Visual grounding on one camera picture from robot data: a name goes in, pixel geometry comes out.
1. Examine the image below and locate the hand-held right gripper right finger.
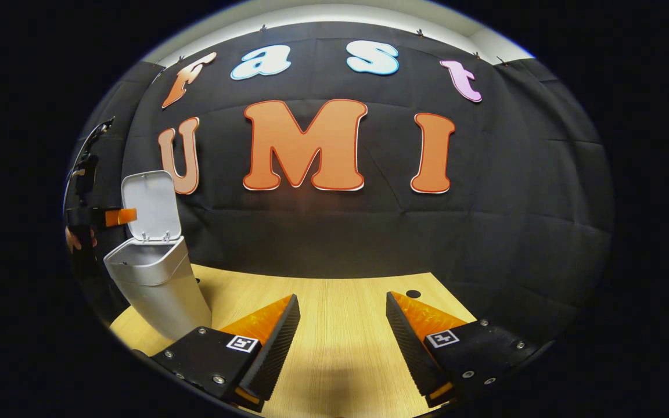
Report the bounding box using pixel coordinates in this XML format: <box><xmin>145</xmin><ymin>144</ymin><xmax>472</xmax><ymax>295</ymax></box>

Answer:
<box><xmin>386</xmin><ymin>291</ymin><xmax>544</xmax><ymax>408</ymax></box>

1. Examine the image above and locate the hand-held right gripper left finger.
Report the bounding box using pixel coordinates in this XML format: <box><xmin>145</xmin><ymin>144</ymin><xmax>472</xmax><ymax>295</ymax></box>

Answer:
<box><xmin>149</xmin><ymin>294</ymin><xmax>301</xmax><ymax>413</ymax></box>

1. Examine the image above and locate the white desktop garbage bin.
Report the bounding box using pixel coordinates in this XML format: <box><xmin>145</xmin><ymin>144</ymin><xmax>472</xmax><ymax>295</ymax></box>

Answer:
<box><xmin>103</xmin><ymin>170</ymin><xmax>213</xmax><ymax>342</ymax></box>

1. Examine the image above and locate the wooden desktop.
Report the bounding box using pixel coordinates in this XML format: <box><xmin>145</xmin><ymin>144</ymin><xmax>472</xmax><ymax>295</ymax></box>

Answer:
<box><xmin>109</xmin><ymin>264</ymin><xmax>477</xmax><ymax>418</ymax></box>

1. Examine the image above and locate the black backdrop cloth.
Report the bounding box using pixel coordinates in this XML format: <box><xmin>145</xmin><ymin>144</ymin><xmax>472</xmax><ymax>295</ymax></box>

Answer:
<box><xmin>67</xmin><ymin>22</ymin><xmax>615</xmax><ymax>349</ymax></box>

